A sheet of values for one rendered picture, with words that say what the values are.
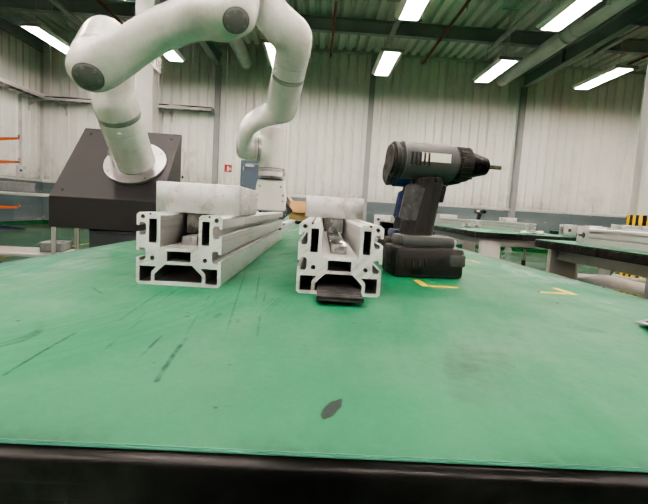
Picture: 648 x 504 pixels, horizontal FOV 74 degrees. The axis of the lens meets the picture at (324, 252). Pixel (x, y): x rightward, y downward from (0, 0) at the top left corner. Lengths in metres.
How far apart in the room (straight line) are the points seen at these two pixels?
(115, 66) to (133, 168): 0.35
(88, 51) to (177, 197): 0.68
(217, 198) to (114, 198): 0.87
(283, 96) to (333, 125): 11.25
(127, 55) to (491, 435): 1.14
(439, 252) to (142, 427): 0.57
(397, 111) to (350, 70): 1.71
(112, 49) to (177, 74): 12.10
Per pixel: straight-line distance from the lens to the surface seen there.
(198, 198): 0.60
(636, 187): 9.24
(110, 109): 1.35
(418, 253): 0.71
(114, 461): 0.21
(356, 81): 12.82
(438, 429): 0.23
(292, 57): 1.20
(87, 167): 1.57
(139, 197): 1.42
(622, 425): 0.28
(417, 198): 0.72
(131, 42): 1.22
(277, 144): 1.38
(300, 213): 3.45
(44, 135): 14.47
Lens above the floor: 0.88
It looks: 6 degrees down
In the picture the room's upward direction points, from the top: 3 degrees clockwise
